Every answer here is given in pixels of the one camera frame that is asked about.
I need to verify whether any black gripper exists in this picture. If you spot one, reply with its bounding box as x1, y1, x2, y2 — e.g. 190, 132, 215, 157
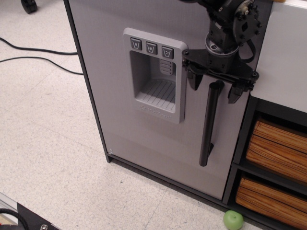
182, 40, 259, 104

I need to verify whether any black bar door handle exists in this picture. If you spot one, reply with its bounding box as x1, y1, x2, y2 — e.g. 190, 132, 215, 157
199, 80, 224, 167

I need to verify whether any grey toy fridge door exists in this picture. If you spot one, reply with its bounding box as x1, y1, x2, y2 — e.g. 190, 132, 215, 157
64, 0, 249, 200

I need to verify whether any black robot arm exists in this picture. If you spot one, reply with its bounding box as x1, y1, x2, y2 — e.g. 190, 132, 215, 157
182, 0, 262, 104

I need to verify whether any dark grey fridge cabinet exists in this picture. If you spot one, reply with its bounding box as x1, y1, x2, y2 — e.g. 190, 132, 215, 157
62, 0, 307, 230

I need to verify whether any grey water dispenser panel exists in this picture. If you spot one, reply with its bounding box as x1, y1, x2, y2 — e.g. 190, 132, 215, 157
123, 28, 188, 124

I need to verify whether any white sink front panel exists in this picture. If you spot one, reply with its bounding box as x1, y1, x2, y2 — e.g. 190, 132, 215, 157
251, 0, 307, 112

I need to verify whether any upper wooden striped basket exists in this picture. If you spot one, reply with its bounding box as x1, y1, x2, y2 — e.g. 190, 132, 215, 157
246, 118, 307, 184

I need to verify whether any wooden striped basket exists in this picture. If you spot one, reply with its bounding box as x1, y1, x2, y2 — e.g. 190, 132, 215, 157
246, 118, 307, 184
236, 177, 307, 230

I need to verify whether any green toy apple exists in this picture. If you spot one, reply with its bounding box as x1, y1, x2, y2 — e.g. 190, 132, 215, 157
223, 210, 244, 230

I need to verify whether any lower wooden striped basket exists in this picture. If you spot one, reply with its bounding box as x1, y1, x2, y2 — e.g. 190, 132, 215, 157
236, 177, 307, 230

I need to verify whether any black caster wheel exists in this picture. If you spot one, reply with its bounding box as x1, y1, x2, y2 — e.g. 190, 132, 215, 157
21, 0, 38, 14

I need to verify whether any black floor cable lower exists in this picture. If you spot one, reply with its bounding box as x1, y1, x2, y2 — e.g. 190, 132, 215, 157
0, 56, 83, 75

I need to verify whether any black floor cable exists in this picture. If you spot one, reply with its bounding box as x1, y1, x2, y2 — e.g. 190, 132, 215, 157
0, 56, 83, 75
0, 37, 79, 56

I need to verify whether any black floor cable upper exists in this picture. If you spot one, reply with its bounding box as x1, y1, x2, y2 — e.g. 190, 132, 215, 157
0, 37, 79, 56

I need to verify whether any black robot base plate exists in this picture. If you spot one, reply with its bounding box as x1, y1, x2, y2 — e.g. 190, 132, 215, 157
0, 202, 60, 230

